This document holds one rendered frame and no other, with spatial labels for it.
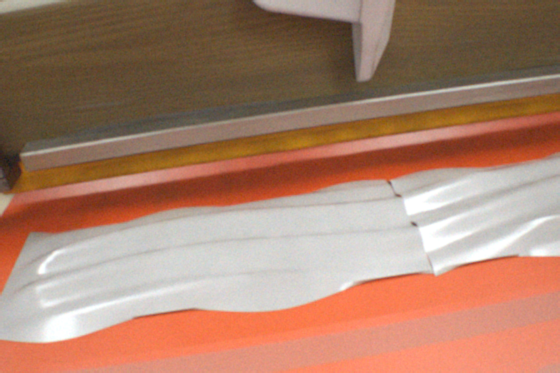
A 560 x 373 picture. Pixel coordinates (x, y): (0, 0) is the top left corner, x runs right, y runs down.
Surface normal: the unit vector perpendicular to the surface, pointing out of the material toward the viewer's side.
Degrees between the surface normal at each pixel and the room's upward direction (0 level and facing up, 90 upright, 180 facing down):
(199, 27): 90
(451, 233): 32
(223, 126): 90
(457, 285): 0
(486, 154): 0
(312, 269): 16
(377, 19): 102
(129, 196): 0
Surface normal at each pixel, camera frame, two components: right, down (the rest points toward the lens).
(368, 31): 0.13, 0.69
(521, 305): -0.11, -0.84
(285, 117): 0.11, 0.53
